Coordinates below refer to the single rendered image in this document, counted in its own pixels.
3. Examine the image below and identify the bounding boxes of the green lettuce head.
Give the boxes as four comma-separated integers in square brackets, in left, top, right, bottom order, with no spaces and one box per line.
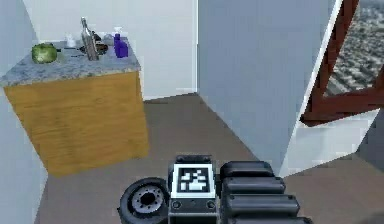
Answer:
[31,43,59,65]

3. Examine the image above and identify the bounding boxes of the small white cup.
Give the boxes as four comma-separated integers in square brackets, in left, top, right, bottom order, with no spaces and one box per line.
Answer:
[65,33,77,49]

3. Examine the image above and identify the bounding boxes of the purple spray bottle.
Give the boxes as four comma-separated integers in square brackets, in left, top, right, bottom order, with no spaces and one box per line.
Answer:
[113,26,130,59]

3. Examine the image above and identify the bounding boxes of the dark frying pan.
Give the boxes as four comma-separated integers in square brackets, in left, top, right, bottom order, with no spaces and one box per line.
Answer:
[79,42,110,56]

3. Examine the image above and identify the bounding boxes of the wooden counter with stone top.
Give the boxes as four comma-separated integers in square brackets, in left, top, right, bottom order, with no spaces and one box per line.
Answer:
[0,37,150,178]

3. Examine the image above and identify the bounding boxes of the red-brown framed window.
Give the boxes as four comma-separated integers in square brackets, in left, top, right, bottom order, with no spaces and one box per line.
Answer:
[299,0,384,128]

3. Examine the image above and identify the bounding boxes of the grey kettle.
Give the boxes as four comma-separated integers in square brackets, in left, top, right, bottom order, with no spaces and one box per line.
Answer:
[101,33,116,47]

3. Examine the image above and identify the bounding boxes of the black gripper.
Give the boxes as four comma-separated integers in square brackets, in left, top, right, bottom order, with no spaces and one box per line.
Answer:
[117,177,171,224]

